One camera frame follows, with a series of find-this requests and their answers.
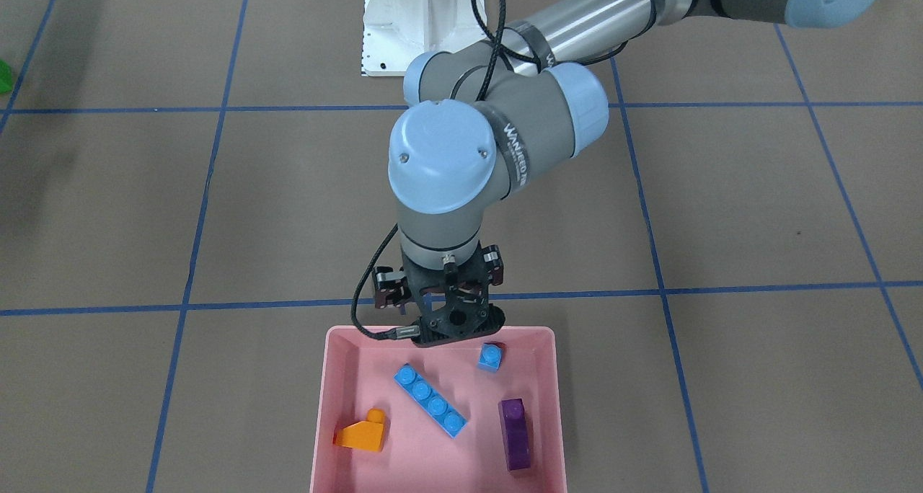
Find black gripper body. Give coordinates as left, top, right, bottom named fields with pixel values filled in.
left=402, top=244, right=505, bottom=347

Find small blue block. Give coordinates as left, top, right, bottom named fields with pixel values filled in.
left=476, top=343, right=505, bottom=373

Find long blue block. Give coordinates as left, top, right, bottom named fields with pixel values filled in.
left=394, top=364, right=467, bottom=438

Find purple block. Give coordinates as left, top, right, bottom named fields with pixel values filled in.
left=498, top=398, right=533, bottom=472

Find orange block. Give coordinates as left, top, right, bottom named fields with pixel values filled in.
left=332, top=408, right=388, bottom=453

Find green block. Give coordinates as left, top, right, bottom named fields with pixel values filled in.
left=0, top=59, right=14, bottom=94

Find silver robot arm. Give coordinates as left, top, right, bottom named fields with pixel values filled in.
left=363, top=0, right=874, bottom=347

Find pink plastic box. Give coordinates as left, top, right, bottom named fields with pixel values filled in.
left=310, top=326, right=568, bottom=492

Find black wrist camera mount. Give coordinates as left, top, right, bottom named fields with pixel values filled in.
left=371, top=244, right=504, bottom=319

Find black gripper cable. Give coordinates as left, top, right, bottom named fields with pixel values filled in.
left=351, top=0, right=628, bottom=342

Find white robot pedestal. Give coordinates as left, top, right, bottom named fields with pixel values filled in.
left=361, top=0, right=487, bottom=77

